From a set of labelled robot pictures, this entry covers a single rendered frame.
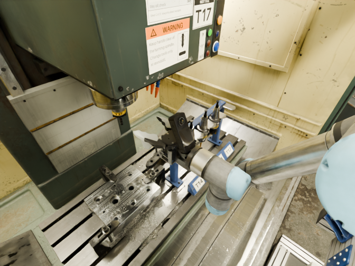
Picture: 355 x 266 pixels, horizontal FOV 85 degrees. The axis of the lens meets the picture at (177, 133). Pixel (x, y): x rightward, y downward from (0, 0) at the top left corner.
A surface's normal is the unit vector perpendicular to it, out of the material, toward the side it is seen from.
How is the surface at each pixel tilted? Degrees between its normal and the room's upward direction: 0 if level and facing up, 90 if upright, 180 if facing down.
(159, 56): 90
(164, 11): 90
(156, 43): 90
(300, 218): 0
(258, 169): 77
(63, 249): 0
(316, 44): 90
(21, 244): 24
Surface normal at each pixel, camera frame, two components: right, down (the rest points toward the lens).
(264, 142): -0.25, -0.49
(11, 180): 0.76, 0.43
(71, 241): 0.00, -0.76
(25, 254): 0.27, -0.89
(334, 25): -0.65, 0.49
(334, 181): -0.81, 0.29
